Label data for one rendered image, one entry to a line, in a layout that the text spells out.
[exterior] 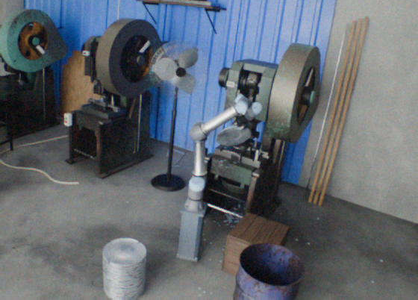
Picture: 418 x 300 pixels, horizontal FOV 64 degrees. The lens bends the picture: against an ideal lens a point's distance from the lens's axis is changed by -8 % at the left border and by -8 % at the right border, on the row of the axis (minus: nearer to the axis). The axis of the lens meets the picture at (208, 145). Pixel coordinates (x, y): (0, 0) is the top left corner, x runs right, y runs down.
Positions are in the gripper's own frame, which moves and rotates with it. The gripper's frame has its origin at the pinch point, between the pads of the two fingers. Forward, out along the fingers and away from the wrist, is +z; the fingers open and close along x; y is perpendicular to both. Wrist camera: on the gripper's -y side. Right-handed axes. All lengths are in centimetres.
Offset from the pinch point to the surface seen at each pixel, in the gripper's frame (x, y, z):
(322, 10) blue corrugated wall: -130, -129, -16
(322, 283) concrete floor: 131, -52, 16
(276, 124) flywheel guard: 7.3, -20.3, -20.8
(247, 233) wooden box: 80, 4, 18
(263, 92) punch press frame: -27.3, -24.5, -10.1
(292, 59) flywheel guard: -31, -27, -53
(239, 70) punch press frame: -51, -10, -6
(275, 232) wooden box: 83, -18, 14
